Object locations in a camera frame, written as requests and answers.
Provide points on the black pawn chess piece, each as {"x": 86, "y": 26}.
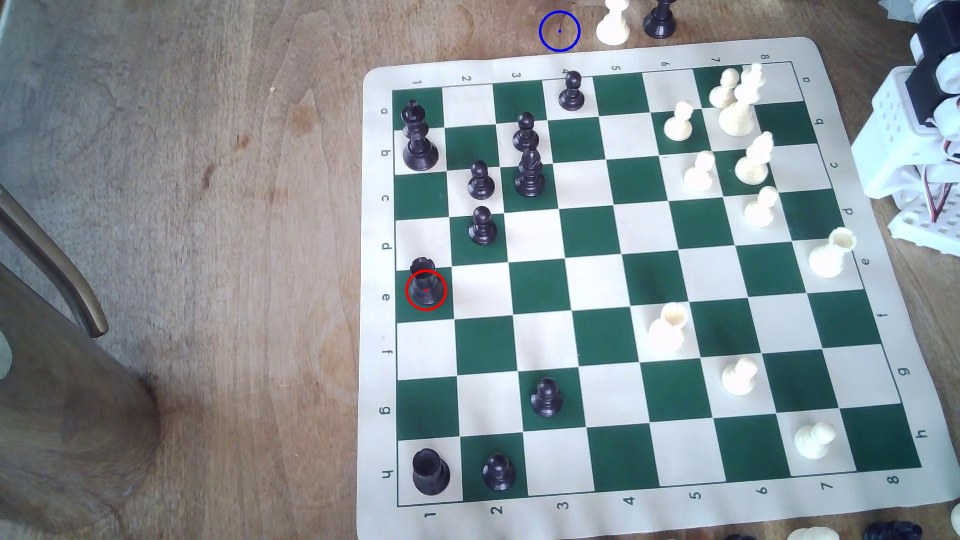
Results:
{"x": 547, "y": 400}
{"x": 483, "y": 228}
{"x": 526, "y": 135}
{"x": 481, "y": 182}
{"x": 571, "y": 94}
{"x": 499, "y": 474}

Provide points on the white rook chess piece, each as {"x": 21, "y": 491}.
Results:
{"x": 829, "y": 256}
{"x": 667, "y": 331}

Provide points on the black rook chess piece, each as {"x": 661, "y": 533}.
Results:
{"x": 430, "y": 472}
{"x": 426, "y": 286}

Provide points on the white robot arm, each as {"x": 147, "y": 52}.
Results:
{"x": 885, "y": 142}

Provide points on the green white chess mat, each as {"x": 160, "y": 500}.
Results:
{"x": 592, "y": 285}

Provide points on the brass metal bar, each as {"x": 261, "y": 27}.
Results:
{"x": 52, "y": 262}

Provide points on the white bishop chess piece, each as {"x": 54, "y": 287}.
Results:
{"x": 753, "y": 163}

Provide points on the black bishop chess piece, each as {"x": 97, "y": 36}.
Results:
{"x": 529, "y": 176}

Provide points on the white pawn chess piece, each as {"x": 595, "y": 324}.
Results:
{"x": 723, "y": 91}
{"x": 679, "y": 124}
{"x": 760, "y": 210}
{"x": 739, "y": 377}
{"x": 813, "y": 442}
{"x": 699, "y": 175}

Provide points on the black king chess piece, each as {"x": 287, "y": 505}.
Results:
{"x": 418, "y": 142}

